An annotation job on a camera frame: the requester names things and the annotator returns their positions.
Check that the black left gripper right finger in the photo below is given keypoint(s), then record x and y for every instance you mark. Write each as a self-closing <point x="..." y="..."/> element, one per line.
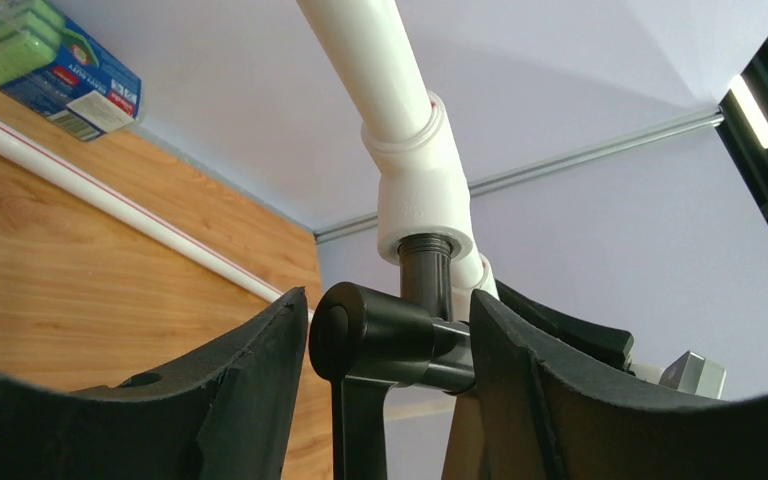
<point x="544" y="410"/>

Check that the aluminium corner rail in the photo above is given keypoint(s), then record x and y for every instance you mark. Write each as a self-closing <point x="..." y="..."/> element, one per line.
<point x="710" y="118"/>

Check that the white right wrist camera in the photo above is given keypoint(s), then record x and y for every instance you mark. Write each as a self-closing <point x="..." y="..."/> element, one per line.
<point x="695" y="374"/>

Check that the dark grey long faucet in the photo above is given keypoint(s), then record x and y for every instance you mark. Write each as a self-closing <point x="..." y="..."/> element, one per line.
<point x="365" y="343"/>

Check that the white PVC pipe frame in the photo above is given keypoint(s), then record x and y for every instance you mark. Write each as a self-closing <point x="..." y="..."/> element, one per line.
<point x="406" y="130"/>

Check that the green blue small box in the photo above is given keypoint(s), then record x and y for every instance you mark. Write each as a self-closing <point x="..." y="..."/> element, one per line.
<point x="52" y="66"/>

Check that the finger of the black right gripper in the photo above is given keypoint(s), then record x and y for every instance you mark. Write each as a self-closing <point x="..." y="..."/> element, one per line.
<point x="609" y="345"/>

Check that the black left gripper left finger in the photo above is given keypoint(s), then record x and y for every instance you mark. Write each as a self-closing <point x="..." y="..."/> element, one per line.
<point x="221" y="411"/>

